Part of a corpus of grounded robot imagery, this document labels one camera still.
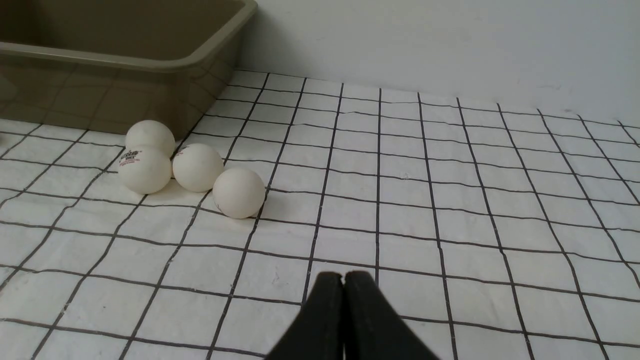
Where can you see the white black-grid tablecloth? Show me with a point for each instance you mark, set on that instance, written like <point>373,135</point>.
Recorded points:
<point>495,232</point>

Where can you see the white ping-pong ball with logo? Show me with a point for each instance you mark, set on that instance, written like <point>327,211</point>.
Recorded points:
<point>144,169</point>

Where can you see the olive plastic bin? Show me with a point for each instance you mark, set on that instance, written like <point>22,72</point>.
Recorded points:
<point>104,65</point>

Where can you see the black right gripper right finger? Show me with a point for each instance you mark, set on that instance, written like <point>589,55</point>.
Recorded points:
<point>373,330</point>

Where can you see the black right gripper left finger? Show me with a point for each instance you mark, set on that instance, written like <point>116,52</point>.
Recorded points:
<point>315,333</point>

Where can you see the white ping-pong ball back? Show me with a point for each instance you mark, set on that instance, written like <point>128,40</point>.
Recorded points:
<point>150,133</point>

